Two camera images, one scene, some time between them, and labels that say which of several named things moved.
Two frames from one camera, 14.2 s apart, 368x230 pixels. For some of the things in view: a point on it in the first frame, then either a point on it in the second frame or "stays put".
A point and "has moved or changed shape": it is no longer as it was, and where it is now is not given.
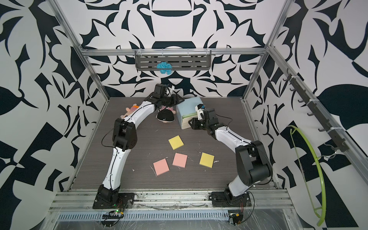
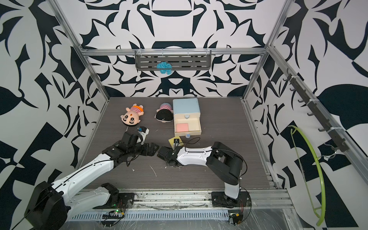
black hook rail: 335,137 stays put
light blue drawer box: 186,110 has moved or changed shape
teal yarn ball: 164,67 stays put
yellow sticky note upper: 176,142 stays put
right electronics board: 237,218 stays put
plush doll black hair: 165,116 stays put
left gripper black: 177,99 → 148,152
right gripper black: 195,125 → 168,162
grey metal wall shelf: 179,60 stays put
